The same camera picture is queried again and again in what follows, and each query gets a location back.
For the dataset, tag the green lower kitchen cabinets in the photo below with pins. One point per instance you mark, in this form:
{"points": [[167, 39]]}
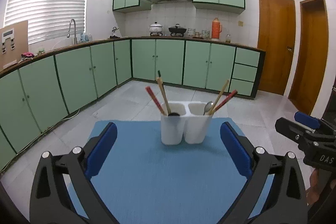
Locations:
{"points": [[39, 93]]}

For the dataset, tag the glass jars on counter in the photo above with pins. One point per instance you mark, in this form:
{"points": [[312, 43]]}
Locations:
{"points": [[203, 34]]}

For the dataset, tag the blue table mat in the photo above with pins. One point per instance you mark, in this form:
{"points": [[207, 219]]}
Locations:
{"points": [[145, 181]]}

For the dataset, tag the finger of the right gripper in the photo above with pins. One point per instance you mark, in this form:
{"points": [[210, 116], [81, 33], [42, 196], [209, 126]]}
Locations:
{"points": [[300, 130]]}

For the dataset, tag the orange thermos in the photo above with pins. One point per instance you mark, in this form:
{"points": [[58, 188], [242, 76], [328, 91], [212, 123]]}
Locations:
{"points": [[216, 29]]}

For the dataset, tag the white two-compartment utensil holder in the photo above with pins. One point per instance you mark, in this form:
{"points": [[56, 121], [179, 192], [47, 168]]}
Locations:
{"points": [[191, 124]]}

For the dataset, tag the cardboard box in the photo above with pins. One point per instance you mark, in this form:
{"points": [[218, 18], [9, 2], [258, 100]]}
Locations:
{"points": [[14, 42]]}

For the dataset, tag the wooden door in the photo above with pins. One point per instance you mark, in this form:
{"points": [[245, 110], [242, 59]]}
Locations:
{"points": [[276, 37], [312, 56]]}

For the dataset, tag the metal spoon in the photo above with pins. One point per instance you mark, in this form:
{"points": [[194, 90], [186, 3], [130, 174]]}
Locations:
{"points": [[208, 107]]}

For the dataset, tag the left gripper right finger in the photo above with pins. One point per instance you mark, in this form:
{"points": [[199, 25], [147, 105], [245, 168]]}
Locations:
{"points": [[286, 200]]}

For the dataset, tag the plain wooden chopstick four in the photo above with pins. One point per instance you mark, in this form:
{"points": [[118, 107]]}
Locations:
{"points": [[211, 111]]}

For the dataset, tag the red-topped wooden chopstick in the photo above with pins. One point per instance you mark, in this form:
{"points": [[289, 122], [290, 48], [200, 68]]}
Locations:
{"points": [[155, 100]]}

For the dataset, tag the chrome faucet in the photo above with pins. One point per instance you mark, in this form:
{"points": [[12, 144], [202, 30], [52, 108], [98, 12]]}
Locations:
{"points": [[72, 26]]}

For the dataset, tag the pink cloth on counter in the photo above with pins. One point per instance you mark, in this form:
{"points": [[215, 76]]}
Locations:
{"points": [[27, 55]]}

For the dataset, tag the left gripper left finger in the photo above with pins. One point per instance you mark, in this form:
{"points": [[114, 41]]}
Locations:
{"points": [[50, 201]]}

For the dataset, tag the right hand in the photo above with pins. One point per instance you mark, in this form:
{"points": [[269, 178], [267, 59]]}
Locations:
{"points": [[319, 180]]}

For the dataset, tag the black wok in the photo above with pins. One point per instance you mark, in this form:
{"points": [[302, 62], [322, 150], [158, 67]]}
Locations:
{"points": [[177, 31]]}

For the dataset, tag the white pot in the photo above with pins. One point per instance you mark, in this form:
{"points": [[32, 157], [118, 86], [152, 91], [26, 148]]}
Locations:
{"points": [[155, 29]]}

